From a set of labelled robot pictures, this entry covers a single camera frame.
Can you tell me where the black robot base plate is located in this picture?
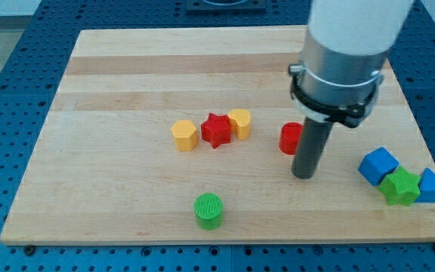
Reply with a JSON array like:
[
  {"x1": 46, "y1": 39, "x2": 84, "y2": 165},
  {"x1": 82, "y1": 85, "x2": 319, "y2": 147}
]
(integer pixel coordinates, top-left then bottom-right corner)
[{"x1": 186, "y1": 0, "x2": 267, "y2": 14}]

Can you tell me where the blue triangle block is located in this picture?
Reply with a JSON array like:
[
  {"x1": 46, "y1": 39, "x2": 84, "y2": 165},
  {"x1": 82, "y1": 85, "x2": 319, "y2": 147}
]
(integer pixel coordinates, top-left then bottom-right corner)
[{"x1": 415, "y1": 168, "x2": 435, "y2": 203}]

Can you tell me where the yellow hexagon block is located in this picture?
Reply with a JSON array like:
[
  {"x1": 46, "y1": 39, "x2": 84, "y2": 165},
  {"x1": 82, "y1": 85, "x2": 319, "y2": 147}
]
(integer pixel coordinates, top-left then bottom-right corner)
[{"x1": 171, "y1": 120, "x2": 199, "y2": 151}]

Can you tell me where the red star block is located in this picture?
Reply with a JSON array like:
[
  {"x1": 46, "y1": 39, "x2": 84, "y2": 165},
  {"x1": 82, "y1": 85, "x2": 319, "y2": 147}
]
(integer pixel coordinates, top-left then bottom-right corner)
[{"x1": 201, "y1": 113, "x2": 231, "y2": 149}]

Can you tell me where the green cylinder block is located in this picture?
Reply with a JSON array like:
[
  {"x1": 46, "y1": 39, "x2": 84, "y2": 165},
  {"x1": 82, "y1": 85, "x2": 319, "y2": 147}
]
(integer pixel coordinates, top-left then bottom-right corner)
[{"x1": 193, "y1": 193, "x2": 223, "y2": 230}]

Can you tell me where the green star block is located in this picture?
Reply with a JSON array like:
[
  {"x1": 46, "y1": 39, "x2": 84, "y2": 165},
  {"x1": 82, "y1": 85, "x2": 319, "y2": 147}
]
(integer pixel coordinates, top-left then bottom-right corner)
[{"x1": 377, "y1": 166, "x2": 421, "y2": 206}]

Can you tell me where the yellow heart block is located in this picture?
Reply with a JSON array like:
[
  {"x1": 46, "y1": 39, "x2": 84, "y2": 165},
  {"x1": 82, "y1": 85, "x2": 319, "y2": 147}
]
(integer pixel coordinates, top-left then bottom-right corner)
[{"x1": 227, "y1": 109, "x2": 251, "y2": 140}]

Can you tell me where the wooden board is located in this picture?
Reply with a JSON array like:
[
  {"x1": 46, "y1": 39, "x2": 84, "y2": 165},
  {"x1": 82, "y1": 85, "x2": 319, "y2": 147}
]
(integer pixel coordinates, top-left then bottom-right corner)
[{"x1": 0, "y1": 26, "x2": 435, "y2": 246}]

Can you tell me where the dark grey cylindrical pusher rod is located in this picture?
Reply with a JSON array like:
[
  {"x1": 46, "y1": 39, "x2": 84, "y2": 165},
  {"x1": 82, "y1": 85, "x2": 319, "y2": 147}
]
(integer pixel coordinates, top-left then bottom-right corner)
[{"x1": 292, "y1": 118, "x2": 333, "y2": 179}]

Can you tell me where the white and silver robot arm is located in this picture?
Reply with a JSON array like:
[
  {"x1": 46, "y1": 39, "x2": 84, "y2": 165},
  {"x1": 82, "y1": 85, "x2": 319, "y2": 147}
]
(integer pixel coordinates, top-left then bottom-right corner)
[{"x1": 288, "y1": 0, "x2": 414, "y2": 179}]

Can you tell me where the red cylinder block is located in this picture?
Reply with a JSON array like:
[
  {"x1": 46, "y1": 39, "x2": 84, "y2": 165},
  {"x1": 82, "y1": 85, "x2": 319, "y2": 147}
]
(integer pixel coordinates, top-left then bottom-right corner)
[{"x1": 279, "y1": 122, "x2": 303, "y2": 155}]

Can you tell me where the blue cube block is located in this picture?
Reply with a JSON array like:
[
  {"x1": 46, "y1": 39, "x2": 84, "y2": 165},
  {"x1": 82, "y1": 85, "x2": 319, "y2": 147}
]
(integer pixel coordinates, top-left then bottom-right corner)
[{"x1": 358, "y1": 147, "x2": 400, "y2": 187}]

